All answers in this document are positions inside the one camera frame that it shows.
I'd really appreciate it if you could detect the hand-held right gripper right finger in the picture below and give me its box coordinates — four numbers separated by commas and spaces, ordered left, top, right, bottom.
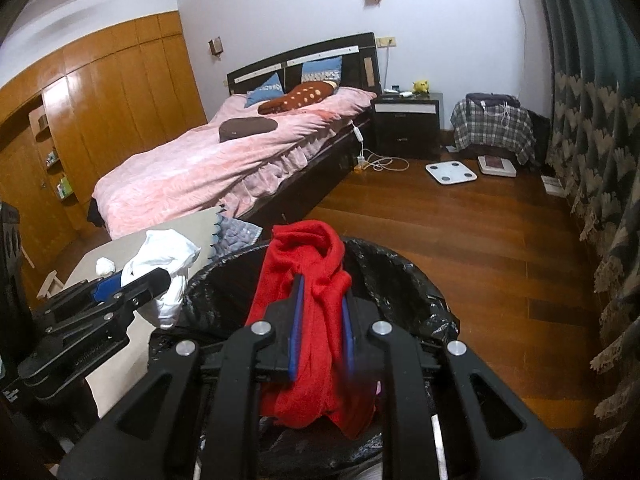
341, 295, 583, 480

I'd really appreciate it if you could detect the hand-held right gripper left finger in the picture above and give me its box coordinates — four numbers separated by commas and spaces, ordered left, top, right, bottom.
57, 275, 306, 480

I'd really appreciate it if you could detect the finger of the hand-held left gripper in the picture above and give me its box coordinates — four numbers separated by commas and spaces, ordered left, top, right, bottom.
30, 267, 171, 376
32, 274, 127, 328

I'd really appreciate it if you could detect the white cloth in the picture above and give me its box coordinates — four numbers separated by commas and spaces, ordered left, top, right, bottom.
121, 229, 202, 330

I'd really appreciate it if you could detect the red cloth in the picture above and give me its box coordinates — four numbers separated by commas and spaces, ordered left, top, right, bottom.
245, 220, 378, 442

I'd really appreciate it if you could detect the bin with black liner bag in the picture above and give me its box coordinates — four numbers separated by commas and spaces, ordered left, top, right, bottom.
147, 237, 461, 480

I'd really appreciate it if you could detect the small wooden stool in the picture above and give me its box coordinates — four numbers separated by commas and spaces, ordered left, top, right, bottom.
37, 270, 64, 302

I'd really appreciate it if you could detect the grey quilted mat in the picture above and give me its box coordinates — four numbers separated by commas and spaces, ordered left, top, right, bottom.
212, 210, 264, 257

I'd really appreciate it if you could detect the pink blanket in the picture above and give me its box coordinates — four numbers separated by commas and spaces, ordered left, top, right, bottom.
91, 87, 378, 241

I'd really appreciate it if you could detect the brown pillow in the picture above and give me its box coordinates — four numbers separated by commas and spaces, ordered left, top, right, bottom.
219, 117, 278, 144

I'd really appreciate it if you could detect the white bathroom scale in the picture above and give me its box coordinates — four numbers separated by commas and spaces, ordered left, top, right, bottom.
425, 161, 476, 187

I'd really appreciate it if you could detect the wooden wardrobe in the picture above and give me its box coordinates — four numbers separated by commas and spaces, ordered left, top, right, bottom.
0, 10, 208, 261

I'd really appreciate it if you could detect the dark nightstand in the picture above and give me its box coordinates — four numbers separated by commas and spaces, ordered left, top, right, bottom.
371, 92, 445, 161

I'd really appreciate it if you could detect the blue patterned pillow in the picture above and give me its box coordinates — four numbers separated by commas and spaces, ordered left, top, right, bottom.
245, 72, 286, 108
301, 56, 343, 84

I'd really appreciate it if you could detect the white scale with brown centre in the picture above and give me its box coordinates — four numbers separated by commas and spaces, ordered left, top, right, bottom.
477, 155, 517, 179

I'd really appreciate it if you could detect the red dotted pillow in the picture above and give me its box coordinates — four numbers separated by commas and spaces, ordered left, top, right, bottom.
257, 80, 339, 115

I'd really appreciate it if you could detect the plaid cloth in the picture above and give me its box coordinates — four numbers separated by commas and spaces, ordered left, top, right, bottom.
450, 97, 536, 167

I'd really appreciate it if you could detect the book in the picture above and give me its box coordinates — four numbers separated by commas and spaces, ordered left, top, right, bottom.
541, 175, 569, 197

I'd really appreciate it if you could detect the dark wooden bed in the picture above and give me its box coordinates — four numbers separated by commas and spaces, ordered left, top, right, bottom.
90, 32, 383, 242

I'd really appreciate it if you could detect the dark bag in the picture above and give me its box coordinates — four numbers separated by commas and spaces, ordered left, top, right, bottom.
466, 92, 521, 111

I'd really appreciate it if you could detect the patterned green curtain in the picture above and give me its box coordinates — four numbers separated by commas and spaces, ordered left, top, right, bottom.
529, 0, 640, 480

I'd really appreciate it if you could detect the white cable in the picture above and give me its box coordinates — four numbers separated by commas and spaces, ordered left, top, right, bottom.
352, 120, 409, 174

